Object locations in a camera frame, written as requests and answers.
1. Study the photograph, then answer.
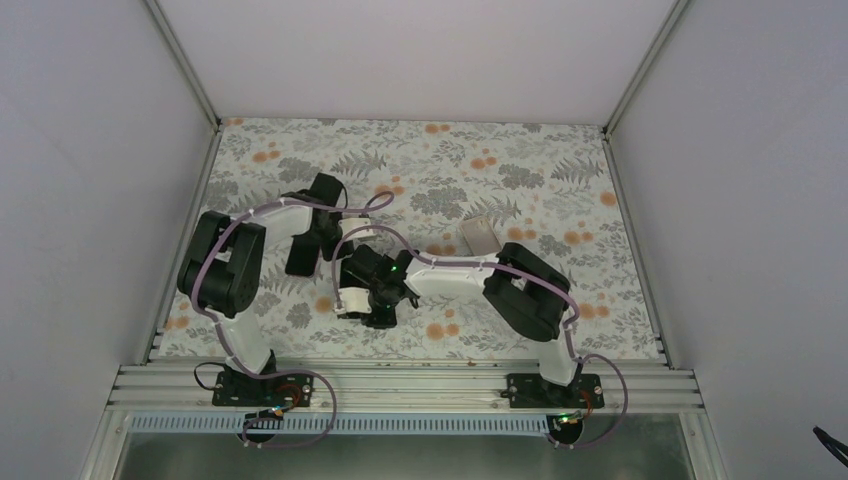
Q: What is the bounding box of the black object at edge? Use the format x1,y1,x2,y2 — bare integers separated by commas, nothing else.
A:
812,426,848,467

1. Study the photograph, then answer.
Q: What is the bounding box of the aluminium corner post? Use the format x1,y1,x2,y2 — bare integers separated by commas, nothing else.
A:
603,0,691,141
142,0,221,131

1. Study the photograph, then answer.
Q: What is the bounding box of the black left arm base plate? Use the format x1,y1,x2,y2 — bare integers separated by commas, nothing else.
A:
211,368,314,409

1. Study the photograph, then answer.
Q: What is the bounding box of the left aluminium corner post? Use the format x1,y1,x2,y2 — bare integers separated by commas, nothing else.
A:
142,0,221,131

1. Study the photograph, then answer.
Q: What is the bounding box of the right aluminium corner post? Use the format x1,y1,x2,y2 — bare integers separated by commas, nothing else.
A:
603,0,691,141

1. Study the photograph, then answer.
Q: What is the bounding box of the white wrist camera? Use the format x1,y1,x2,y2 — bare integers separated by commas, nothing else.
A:
339,217,377,242
334,287,373,317

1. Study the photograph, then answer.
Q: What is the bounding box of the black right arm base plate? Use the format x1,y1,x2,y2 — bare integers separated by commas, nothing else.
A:
500,373,605,409

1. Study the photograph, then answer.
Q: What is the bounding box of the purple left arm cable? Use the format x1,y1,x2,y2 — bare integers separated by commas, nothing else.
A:
188,190,396,450

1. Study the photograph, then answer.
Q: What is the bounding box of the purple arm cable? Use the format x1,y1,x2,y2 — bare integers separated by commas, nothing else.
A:
331,225,631,451
188,190,396,450

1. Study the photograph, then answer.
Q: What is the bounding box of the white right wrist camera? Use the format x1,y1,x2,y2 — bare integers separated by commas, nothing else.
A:
334,287,373,317

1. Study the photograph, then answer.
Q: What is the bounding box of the floral patterned table mat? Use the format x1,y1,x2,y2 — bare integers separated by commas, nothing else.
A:
158,117,666,363

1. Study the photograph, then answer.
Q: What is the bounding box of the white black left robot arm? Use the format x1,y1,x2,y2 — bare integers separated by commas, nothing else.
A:
177,173,347,405

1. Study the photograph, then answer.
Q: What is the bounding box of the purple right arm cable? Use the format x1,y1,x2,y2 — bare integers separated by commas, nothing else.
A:
331,225,631,451

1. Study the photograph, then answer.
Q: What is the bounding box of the magenta phone black screen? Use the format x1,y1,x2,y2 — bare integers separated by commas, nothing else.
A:
285,233,321,278

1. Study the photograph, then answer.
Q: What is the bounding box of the grey slotted cable duct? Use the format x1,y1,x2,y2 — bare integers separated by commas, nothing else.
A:
128,412,548,436

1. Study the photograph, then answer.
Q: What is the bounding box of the cream phone case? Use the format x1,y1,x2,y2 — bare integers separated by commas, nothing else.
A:
459,216,502,256

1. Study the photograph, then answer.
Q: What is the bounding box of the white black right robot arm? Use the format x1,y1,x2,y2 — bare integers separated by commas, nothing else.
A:
333,243,581,407

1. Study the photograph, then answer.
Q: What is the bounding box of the aluminium front rail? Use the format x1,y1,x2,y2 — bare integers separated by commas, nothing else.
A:
107,358,704,414

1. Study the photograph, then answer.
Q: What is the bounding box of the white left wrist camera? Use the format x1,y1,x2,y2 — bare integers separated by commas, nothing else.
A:
339,217,377,242

